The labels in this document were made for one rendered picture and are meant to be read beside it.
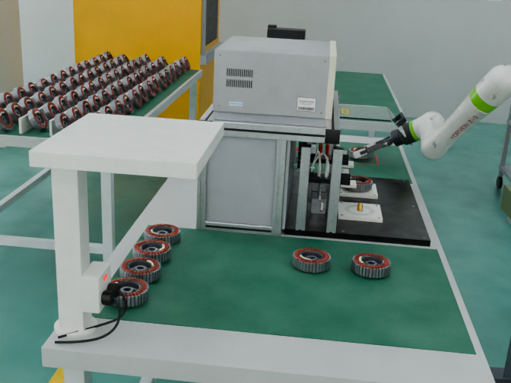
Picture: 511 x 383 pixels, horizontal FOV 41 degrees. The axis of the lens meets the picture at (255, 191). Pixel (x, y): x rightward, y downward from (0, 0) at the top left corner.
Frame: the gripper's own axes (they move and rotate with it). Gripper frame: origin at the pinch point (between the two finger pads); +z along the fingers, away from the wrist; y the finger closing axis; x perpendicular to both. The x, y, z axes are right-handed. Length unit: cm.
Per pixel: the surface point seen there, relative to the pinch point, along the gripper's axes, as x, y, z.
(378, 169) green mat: 9.2, 12.0, -8.7
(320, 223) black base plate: 11, 90, -15
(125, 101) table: -73, -2, 117
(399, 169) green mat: 12.9, 4.9, -15.2
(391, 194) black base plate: 16, 47, -24
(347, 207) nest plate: 12, 74, -18
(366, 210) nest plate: 15, 73, -24
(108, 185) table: -33, 48, 107
